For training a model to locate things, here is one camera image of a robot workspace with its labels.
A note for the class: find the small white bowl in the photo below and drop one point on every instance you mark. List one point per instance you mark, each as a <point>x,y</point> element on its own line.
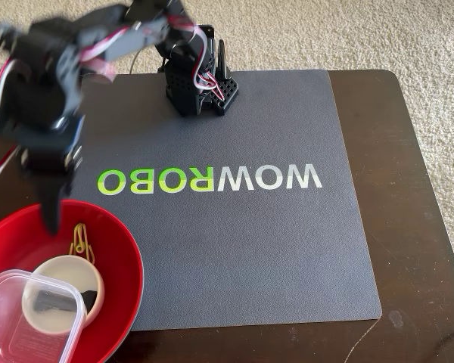
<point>66,270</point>

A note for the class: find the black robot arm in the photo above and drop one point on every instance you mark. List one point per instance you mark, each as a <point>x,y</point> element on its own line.
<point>98,30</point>

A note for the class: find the black perforated bracket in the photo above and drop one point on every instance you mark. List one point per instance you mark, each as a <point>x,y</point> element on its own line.
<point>227,90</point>

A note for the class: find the clear plastic container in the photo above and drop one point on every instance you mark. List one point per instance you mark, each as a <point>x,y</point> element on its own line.
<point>22,321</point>

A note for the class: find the grey WOWROBO mat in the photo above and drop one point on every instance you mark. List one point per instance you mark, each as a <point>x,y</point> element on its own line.
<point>249,246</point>

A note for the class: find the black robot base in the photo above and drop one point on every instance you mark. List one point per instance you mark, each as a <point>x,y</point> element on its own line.
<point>181,83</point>

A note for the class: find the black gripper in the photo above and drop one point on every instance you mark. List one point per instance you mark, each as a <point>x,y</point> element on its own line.
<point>41,172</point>

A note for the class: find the large red bowl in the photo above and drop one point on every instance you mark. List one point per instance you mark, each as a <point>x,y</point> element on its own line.
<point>117,272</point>

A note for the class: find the yellow-green clothes clip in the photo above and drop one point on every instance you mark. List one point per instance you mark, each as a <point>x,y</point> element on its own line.
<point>81,242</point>

